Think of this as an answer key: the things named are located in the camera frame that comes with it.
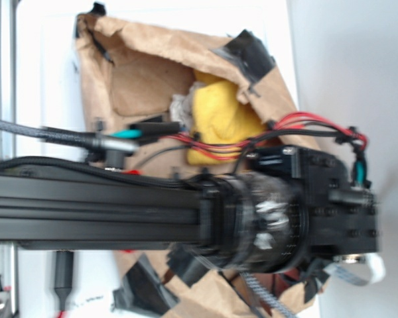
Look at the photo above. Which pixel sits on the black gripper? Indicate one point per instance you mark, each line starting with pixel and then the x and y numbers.
pixel 338 219

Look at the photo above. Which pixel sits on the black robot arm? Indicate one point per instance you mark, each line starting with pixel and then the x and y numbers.
pixel 291 205

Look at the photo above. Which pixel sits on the yellow cloth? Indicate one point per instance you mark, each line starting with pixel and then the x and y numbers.
pixel 219 118

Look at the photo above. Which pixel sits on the crumpled white paper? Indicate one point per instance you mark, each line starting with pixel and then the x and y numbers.
pixel 181 106

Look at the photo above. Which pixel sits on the brown paper bag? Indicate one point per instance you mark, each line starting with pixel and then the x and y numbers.
pixel 129 72

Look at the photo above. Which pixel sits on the aluminium frame rail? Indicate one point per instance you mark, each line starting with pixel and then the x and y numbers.
pixel 9 280

